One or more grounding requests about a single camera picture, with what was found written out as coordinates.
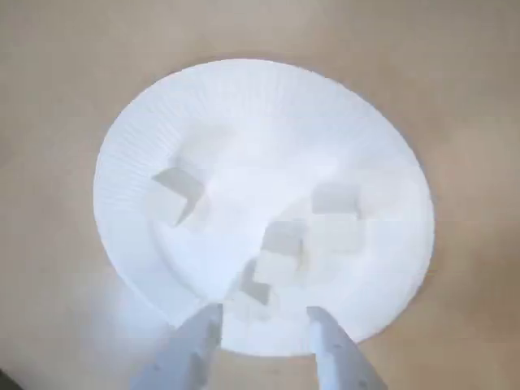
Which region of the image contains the white paper plate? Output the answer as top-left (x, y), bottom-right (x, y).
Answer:
top-left (92, 59), bottom-right (436, 355)

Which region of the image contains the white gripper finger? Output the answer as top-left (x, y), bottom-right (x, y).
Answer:
top-left (306, 307), bottom-right (389, 390)
top-left (128, 304), bottom-right (224, 390)

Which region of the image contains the white cube block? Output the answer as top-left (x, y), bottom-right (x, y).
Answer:
top-left (227, 259), bottom-right (272, 322)
top-left (310, 183), bottom-right (369, 255)
top-left (145, 166), bottom-right (206, 228)
top-left (258, 220), bottom-right (310, 282)

